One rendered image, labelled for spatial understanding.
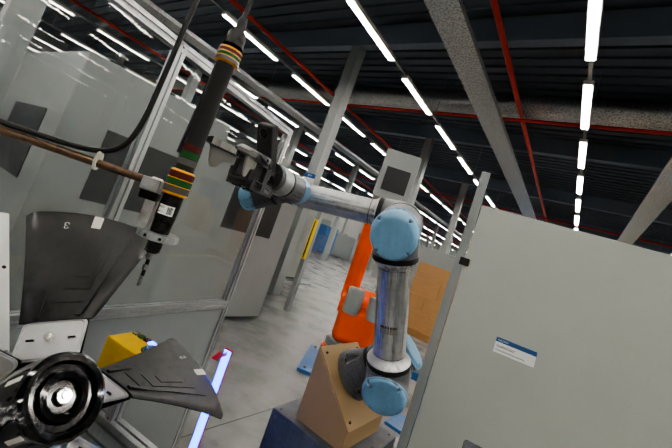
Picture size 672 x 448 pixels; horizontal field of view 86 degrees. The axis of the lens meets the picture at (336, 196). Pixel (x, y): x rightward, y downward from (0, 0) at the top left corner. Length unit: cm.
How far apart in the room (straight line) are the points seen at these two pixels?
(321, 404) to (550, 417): 143
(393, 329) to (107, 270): 64
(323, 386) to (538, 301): 142
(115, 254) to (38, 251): 12
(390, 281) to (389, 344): 17
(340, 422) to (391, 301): 41
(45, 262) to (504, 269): 203
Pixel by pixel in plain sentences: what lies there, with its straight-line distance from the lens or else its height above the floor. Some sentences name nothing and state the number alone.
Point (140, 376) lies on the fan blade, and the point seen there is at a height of 119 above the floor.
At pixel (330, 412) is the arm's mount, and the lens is 120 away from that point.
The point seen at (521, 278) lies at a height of 166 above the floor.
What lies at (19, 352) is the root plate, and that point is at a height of 123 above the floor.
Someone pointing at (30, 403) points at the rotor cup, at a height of 122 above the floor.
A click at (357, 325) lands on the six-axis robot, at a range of 445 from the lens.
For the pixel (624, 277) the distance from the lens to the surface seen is 237.
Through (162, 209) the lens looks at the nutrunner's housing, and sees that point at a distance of 69.
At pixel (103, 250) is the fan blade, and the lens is 84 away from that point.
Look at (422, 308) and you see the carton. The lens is 862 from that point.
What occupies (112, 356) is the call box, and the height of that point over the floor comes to 103.
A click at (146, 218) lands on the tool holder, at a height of 148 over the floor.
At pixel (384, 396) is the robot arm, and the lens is 104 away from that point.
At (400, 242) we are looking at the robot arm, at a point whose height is 159.
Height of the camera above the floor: 156
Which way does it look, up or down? 6 degrees up
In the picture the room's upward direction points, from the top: 19 degrees clockwise
